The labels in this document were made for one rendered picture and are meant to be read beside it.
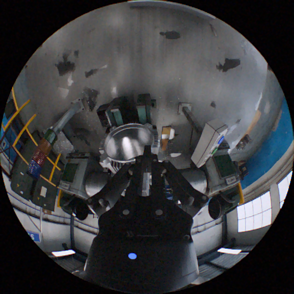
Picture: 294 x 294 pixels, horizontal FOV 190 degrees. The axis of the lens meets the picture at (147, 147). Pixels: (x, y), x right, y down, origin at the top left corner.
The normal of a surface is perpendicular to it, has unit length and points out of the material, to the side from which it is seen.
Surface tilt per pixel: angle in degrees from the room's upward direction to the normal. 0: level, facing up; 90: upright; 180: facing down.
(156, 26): 0
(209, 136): 66
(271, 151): 90
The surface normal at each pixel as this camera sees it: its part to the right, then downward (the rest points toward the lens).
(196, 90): 0.01, 0.76
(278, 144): -1.00, 0.00
